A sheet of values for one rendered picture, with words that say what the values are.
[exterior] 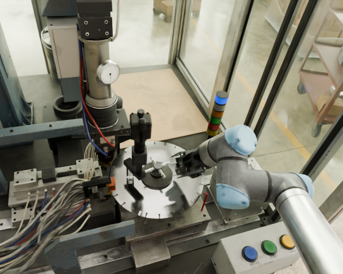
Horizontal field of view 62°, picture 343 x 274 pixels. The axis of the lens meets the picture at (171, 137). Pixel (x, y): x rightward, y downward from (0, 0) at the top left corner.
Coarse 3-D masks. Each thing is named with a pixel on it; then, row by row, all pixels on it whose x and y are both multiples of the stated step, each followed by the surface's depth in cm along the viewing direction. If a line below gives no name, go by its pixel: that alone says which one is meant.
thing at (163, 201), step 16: (160, 144) 110; (160, 160) 104; (112, 176) 97; (128, 176) 98; (176, 176) 100; (112, 192) 92; (128, 192) 93; (144, 192) 94; (160, 192) 94; (176, 192) 95; (192, 192) 96; (128, 208) 89; (144, 208) 89; (160, 208) 90; (176, 208) 91
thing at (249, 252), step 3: (246, 249) 88; (249, 249) 88; (252, 249) 88; (243, 252) 88; (246, 252) 87; (249, 252) 87; (252, 252) 87; (255, 252) 87; (246, 255) 87; (249, 255) 87; (252, 255) 87; (255, 255) 87; (249, 258) 86; (252, 258) 86
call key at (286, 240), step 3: (285, 237) 92; (288, 237) 92; (282, 240) 91; (285, 240) 91; (288, 240) 91; (291, 240) 92; (282, 243) 91; (285, 243) 91; (288, 243) 91; (291, 243) 91; (285, 246) 91; (288, 246) 90; (291, 246) 90
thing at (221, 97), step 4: (216, 92) 102; (220, 92) 102; (224, 92) 102; (216, 96) 102; (220, 96) 100; (224, 96) 101; (228, 96) 101; (216, 100) 102; (220, 100) 101; (224, 100) 101; (220, 104) 102
